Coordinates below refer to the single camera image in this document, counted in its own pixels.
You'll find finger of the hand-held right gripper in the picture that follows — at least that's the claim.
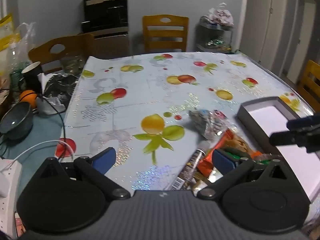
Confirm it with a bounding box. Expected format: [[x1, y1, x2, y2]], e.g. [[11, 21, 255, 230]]
[[287, 115, 320, 132], [269, 129, 320, 153]]

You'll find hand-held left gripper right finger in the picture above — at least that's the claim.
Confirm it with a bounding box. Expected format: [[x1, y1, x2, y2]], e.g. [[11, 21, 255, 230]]
[[196, 148, 290, 200]]

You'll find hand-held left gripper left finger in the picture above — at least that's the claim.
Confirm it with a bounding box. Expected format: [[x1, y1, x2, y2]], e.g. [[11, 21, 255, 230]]
[[32, 147, 132, 201]]

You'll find green shrimp snack bag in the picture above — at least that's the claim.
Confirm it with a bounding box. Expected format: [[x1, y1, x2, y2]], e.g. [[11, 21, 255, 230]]
[[222, 147, 243, 160]]

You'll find orange foil snack bar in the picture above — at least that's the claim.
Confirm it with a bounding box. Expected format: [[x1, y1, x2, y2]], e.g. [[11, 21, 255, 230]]
[[197, 128, 235, 177]]

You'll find orange yellow pastry packet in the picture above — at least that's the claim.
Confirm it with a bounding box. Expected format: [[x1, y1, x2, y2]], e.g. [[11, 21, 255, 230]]
[[225, 132, 263, 158]]

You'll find grey cardboard box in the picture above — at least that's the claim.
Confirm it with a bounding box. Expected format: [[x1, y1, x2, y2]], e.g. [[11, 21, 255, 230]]
[[237, 96, 320, 204]]

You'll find dark stick snack packet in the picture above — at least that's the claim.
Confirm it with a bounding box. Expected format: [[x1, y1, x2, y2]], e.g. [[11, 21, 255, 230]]
[[171, 140, 213, 190]]

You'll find clear packet of beans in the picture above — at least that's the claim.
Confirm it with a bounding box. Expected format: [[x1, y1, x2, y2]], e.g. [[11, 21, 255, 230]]
[[189, 109, 220, 140]]

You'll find pink label candy packet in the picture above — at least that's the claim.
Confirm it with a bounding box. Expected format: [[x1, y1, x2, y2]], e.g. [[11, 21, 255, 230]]
[[210, 110, 238, 133]]

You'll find wooden chair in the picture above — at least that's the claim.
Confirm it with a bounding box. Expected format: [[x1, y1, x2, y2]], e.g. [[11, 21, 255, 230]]
[[142, 15, 189, 54], [296, 60, 320, 105], [28, 33, 94, 74]]

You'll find white door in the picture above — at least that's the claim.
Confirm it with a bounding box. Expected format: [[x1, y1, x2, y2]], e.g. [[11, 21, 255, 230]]
[[285, 0, 317, 84]]

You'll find black patterned bag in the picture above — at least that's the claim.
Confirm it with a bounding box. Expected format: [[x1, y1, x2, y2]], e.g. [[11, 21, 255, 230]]
[[42, 74, 79, 105]]

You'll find fruit print tablecloth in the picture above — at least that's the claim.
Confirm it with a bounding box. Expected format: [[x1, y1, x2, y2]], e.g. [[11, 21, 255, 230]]
[[54, 51, 318, 193]]

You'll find grey speckled bowl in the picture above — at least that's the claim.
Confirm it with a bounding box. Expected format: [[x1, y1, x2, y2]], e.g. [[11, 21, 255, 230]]
[[0, 102, 34, 140]]

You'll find white power strip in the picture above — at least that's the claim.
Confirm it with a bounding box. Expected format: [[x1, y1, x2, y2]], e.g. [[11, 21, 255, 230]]
[[0, 159, 23, 240]]

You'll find orange fruit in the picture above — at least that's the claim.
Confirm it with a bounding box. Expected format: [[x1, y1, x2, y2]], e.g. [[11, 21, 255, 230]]
[[19, 90, 38, 108]]

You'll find clear glass jar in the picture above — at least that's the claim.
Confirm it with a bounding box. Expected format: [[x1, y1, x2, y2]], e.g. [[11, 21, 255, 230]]
[[60, 55, 84, 75]]

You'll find dark paper cup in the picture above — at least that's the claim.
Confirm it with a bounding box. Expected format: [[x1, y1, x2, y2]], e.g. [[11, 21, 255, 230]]
[[21, 62, 43, 93]]

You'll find pile of wrapped candies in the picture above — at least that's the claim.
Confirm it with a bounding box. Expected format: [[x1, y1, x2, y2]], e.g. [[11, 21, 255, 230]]
[[206, 37, 232, 52]]

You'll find metal shelf rack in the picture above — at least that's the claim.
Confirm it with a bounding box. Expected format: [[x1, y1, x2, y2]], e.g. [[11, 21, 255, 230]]
[[196, 16, 234, 54]]

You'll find white printed plastic bag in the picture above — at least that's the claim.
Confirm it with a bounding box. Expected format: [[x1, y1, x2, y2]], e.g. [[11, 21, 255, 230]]
[[205, 3, 234, 27]]

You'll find black water dispenser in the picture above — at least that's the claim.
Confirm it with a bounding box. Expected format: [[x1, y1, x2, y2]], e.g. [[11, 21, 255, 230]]
[[77, 0, 130, 58]]

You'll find clear plastic bag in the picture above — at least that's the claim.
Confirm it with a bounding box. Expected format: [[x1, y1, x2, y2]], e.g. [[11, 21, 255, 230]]
[[14, 22, 37, 64]]

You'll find black cable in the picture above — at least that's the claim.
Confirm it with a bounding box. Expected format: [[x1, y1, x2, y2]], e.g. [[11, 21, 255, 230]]
[[0, 87, 68, 160]]

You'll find white cable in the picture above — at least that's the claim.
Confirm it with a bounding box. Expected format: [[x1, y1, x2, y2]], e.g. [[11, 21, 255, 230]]
[[0, 140, 75, 178]]

